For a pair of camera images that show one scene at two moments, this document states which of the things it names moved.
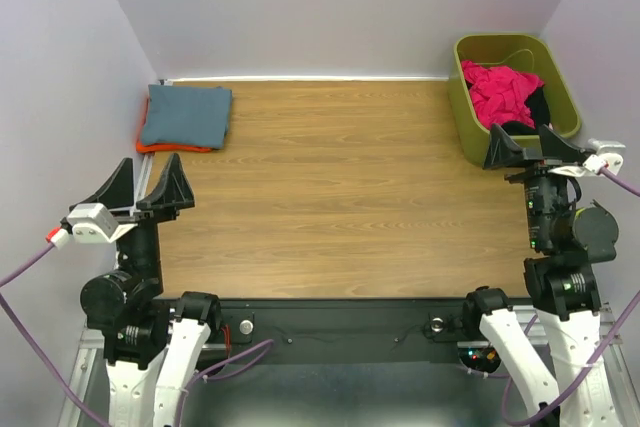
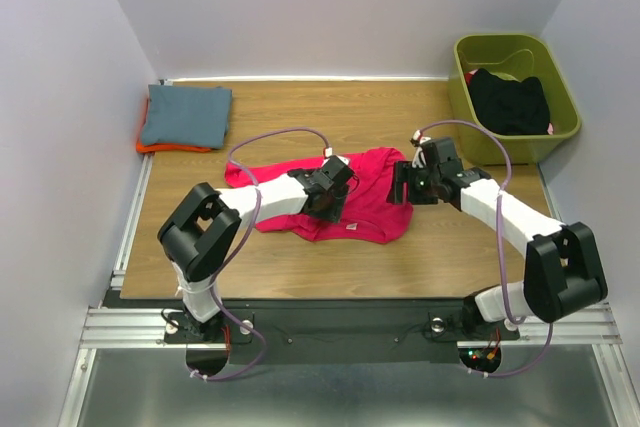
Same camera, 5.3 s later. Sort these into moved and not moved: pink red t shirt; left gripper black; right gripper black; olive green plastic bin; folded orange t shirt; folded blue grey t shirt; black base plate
Moved: right gripper black; pink red t shirt; left gripper black
Not moved: folded orange t shirt; black base plate; olive green plastic bin; folded blue grey t shirt
